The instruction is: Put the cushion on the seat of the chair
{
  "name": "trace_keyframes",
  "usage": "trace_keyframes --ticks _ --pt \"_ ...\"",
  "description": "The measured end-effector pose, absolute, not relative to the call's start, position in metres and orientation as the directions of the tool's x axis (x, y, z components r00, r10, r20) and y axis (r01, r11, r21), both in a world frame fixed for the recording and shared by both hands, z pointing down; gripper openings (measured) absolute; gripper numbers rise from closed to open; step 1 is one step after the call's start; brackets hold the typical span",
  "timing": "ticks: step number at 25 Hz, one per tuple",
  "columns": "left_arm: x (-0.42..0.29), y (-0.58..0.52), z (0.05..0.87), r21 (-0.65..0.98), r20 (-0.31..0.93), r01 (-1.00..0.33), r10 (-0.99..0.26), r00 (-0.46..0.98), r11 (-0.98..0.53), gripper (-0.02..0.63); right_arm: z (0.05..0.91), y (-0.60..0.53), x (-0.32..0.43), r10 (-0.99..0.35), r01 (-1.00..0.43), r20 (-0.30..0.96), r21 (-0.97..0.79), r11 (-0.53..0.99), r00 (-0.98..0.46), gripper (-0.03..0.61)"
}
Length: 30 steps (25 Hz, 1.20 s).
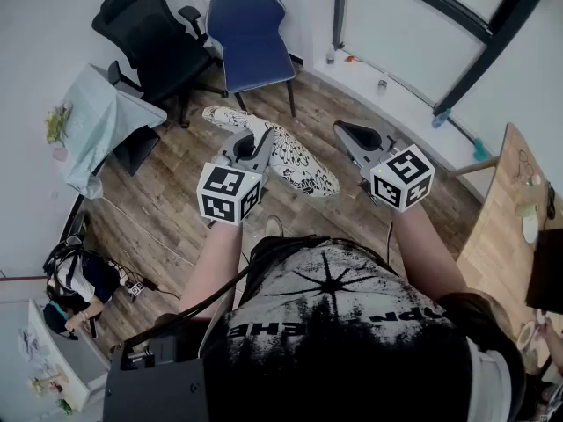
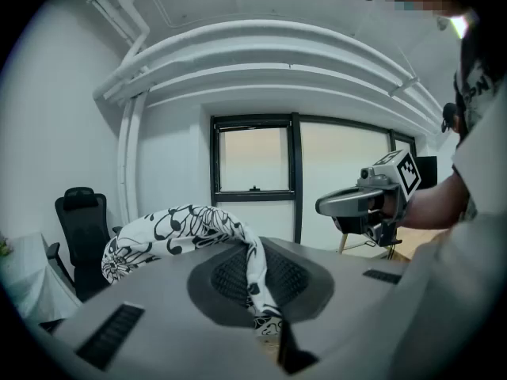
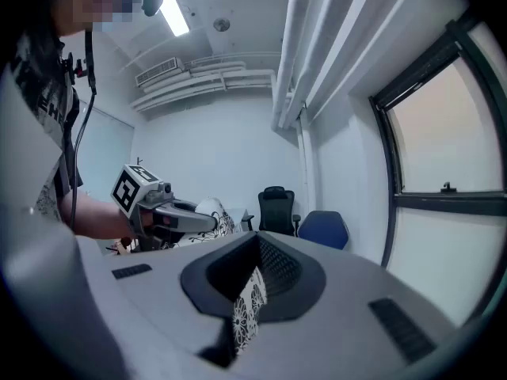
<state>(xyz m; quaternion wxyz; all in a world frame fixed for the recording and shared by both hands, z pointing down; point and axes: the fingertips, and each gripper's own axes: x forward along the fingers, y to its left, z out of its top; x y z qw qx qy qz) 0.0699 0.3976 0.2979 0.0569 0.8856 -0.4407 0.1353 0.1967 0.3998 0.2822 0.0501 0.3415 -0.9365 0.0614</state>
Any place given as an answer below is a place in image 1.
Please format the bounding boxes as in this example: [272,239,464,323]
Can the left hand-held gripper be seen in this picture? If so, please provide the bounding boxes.
[196,126,277,227]

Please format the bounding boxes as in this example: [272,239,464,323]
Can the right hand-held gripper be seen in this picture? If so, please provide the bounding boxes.
[333,120,435,214]

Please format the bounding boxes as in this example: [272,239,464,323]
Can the white patterned cloth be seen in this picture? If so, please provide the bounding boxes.
[201,105,341,200]

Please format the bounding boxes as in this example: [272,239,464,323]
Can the blue chair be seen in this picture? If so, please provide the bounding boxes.
[205,0,298,118]

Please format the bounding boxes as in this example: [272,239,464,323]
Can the person's right forearm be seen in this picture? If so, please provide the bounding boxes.
[389,200,470,298]

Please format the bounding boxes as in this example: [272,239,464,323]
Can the person's left forearm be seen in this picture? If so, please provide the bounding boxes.
[178,220,245,314]

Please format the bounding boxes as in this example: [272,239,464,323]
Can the black office chair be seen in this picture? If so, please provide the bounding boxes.
[91,0,228,130]

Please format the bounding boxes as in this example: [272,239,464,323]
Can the blue plastic bottle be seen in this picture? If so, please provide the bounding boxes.
[431,107,453,130]

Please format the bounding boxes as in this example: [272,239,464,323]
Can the person's black trousers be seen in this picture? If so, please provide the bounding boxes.
[248,234,335,266]

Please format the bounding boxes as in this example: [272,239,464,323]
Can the wooden table leg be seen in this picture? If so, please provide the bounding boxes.
[448,155,501,178]

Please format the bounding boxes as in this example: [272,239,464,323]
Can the light green tablecloth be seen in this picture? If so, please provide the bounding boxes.
[61,62,168,200]

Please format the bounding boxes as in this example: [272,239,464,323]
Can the wooden table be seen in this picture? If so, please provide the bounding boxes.
[456,122,563,375]

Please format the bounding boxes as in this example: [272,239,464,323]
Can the person's black white printed shirt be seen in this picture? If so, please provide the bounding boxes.
[201,235,527,422]

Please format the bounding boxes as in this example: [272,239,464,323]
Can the white plate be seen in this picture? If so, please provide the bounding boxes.
[522,215,540,244]

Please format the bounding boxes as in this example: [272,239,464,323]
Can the bunch of flowers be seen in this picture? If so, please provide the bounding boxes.
[45,102,74,145]

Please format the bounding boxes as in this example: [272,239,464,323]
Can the black box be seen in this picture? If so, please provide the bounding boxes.
[525,228,563,314]

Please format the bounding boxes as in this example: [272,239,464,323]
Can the black and teal headgear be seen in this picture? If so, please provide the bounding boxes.
[42,302,79,341]

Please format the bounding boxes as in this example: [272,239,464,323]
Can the black chest-mounted device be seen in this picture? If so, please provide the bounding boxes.
[101,331,210,422]

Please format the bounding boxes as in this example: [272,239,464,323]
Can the white cabinet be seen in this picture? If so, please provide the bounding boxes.
[17,299,111,412]

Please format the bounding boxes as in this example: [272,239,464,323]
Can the thin white floor cable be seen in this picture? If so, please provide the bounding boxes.
[103,198,194,267]

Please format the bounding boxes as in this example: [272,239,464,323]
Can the thick black cable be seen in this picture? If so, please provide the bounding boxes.
[109,237,326,355]

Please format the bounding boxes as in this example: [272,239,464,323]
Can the wire-frame glasses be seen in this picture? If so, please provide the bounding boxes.
[517,149,536,179]

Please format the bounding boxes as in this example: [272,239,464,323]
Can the black window frame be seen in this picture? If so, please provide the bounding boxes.
[332,0,555,116]

